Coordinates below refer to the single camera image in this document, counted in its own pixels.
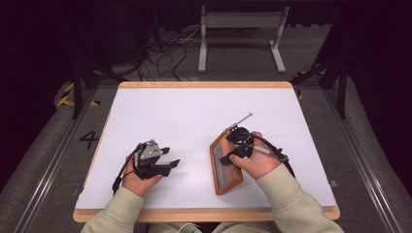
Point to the person's right hand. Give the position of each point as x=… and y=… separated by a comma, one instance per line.
x=262, y=161

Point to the orange wooden board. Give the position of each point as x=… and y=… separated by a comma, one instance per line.
x=223, y=179

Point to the aluminium floor rail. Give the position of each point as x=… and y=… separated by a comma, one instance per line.
x=362, y=168
x=48, y=174

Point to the grey metal stand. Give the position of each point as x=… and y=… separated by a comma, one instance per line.
x=243, y=20

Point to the black metal stand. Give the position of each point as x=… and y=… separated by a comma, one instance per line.
x=76, y=90
x=340, y=93

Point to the yellow black hazard tape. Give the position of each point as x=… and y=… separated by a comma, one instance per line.
x=301, y=95
x=66, y=97

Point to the person's left hand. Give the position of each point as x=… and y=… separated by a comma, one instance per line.
x=137, y=186

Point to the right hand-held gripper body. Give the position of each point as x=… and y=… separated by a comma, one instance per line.
x=239, y=136

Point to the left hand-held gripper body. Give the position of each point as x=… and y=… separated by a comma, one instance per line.
x=150, y=152

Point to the person's legs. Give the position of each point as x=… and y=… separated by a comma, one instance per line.
x=233, y=227

